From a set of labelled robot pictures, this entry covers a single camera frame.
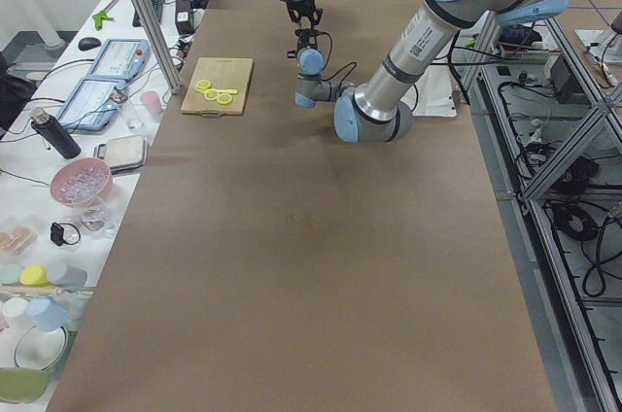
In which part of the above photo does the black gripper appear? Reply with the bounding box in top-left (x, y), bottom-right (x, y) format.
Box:
top-left (286, 0), bottom-right (323, 26)

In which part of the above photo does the pink plastic cup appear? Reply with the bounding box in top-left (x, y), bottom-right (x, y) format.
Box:
top-left (140, 90), bottom-right (164, 119)

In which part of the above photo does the grey plastic cup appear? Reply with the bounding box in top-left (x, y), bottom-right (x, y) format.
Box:
top-left (47, 261), bottom-right (87, 292)

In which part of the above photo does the yellow plastic cup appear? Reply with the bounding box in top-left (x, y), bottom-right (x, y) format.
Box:
top-left (19, 264), bottom-right (52, 288)

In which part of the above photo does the mint green plastic cup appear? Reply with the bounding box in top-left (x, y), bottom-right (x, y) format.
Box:
top-left (0, 263), bottom-right (23, 286)

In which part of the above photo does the blue plastic cup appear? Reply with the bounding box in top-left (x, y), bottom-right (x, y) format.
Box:
top-left (26, 296), bottom-right (70, 332)

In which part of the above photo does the wooden cutting board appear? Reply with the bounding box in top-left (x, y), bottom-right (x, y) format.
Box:
top-left (180, 57), bottom-right (254, 117)

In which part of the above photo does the lemon slice lower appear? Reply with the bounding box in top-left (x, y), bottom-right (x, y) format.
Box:
top-left (217, 93), bottom-right (233, 105)

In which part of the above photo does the lemon slice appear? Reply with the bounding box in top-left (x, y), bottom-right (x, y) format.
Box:
top-left (203, 88), bottom-right (219, 101)
top-left (217, 93), bottom-right (233, 105)
top-left (194, 80), bottom-right (212, 92)

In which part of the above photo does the lemon slice middle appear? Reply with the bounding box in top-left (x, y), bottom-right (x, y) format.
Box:
top-left (203, 88), bottom-right (219, 101)

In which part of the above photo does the lemon slice upper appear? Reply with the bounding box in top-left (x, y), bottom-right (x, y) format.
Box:
top-left (194, 80), bottom-right (212, 92)

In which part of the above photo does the teach pendant tablet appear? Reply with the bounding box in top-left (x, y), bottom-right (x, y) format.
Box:
top-left (87, 39), bottom-right (151, 82)
top-left (56, 78), bottom-right (127, 134)

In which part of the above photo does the black computer mouse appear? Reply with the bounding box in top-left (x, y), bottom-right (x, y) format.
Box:
top-left (78, 37), bottom-right (102, 52)

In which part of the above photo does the metal tray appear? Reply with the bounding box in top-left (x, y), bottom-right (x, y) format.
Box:
top-left (93, 135), bottom-right (149, 175)

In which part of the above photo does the pink bowl with ice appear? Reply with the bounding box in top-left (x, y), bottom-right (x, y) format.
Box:
top-left (50, 157), bottom-right (113, 208)

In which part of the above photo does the black water bottle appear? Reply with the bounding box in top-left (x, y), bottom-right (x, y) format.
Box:
top-left (30, 108), bottom-right (82, 159)

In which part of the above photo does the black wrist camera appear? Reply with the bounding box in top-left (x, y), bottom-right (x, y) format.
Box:
top-left (294, 28), bottom-right (319, 39)

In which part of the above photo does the aluminium frame post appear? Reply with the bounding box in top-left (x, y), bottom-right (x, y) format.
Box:
top-left (131, 0), bottom-right (183, 94)

